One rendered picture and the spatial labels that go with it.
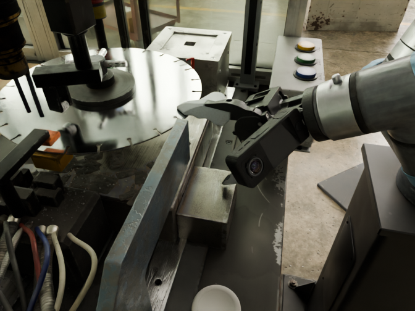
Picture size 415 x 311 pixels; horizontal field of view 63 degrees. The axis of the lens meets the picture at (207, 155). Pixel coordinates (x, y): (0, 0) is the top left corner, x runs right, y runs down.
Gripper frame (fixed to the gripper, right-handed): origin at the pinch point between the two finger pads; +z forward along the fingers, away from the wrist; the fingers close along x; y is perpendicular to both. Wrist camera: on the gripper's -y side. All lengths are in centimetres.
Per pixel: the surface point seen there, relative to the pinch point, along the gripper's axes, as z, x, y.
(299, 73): -8.7, -2.6, 28.9
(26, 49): 71, 33, 32
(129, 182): 9.0, 1.1, -8.0
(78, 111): 11.0, 14.2, -6.5
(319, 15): 61, -44, 310
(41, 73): 7.3, 20.9, -10.1
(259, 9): 1.0, 10.6, 45.8
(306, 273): 27, -87, 46
